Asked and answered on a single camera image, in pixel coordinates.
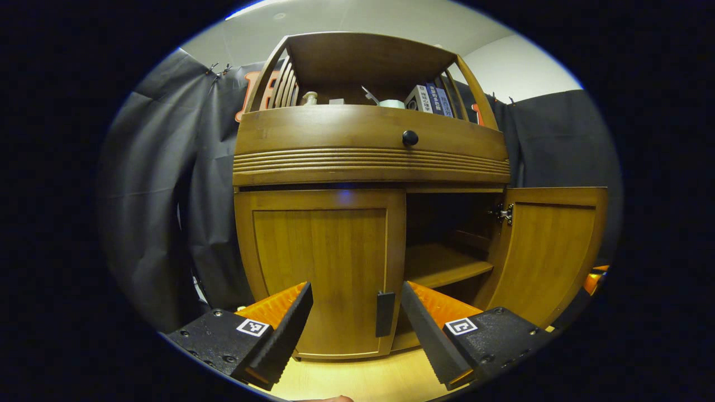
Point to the metal door hinge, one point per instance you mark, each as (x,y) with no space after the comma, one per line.
(504,214)

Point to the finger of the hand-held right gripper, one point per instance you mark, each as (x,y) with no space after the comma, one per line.
(596,280)

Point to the white bottle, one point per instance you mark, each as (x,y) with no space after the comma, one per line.
(309,99)

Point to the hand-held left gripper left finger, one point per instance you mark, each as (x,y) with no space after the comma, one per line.
(287,340)

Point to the wooden cabinet door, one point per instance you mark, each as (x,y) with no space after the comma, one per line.
(547,251)
(318,251)

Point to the light blue book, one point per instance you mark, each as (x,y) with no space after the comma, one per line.
(447,103)

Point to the black round drawer knob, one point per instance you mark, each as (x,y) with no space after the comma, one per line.
(410,138)

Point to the wooden double-door shoe cabinet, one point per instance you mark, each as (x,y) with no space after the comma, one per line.
(363,56)

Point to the pale green cup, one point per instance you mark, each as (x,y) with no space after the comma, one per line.
(392,104)

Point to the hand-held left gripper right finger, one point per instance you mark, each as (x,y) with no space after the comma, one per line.
(427,340)

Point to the black backdrop cloth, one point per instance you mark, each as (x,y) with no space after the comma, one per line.
(156,195)

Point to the wooden inner shelf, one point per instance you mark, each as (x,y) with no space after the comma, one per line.
(441,265)

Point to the white book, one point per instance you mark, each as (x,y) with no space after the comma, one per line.
(418,99)

